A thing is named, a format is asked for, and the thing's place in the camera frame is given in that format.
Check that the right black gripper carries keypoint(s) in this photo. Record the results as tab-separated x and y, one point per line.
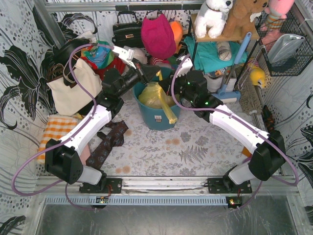
171	83

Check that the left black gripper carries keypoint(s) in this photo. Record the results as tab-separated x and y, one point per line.
142	72

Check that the yellow trash bag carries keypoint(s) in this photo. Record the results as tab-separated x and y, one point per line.
153	96

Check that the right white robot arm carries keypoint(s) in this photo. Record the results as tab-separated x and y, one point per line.
266	149

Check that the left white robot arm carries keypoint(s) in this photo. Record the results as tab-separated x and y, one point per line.
62	157

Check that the cream tote bag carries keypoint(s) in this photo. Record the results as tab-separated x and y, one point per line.
68	100

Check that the pink white plush doll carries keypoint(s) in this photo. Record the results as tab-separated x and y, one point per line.
160	62

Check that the white fluffy plush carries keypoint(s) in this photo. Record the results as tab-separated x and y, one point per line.
138	54

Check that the white storage box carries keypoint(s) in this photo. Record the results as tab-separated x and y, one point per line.
215	83

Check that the red cloth in basket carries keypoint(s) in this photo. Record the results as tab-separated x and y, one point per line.
115	64

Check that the magenta knit hat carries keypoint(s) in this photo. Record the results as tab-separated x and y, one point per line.
158	38

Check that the teal folded cloth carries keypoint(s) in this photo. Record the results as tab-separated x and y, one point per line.
207	60

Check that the black leather handbag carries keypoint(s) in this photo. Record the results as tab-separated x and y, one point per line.
127	34

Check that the colourful striped cloth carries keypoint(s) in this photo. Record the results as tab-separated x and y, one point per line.
97	57

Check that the orange plush toy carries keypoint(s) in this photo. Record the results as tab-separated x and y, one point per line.
177	32

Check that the grey patterned pouch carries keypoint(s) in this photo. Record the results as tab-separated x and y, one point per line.
224	50

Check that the beige chenille duster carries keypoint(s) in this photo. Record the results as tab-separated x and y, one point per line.
249	101

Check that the yellow plush duck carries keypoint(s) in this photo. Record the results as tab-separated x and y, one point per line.
256	74

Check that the white plush dog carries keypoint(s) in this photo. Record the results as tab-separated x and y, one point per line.
212	17

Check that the dark patterned necktie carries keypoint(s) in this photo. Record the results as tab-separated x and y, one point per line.
114	138

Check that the brown teddy bear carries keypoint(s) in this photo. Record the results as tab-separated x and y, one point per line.
242	15

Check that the wooden shelf rack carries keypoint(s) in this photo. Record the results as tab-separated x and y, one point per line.
192	41

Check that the black round hat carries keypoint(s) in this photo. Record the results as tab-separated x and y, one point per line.
61	56

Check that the purple orange sock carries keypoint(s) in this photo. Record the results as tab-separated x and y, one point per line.
246	153

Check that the pink cloth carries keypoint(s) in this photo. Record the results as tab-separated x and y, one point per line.
85	154

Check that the silver foil pouch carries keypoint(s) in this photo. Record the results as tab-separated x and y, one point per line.
284	47

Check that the orange checked towel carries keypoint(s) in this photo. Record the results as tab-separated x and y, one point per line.
57	127

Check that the pink plush toy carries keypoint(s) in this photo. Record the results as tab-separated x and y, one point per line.
276	14

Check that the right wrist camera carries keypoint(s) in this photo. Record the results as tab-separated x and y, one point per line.
185	65

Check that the black wire basket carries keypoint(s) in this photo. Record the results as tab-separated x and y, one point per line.
294	65

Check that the metal base rail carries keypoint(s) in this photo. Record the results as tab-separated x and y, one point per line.
161	190

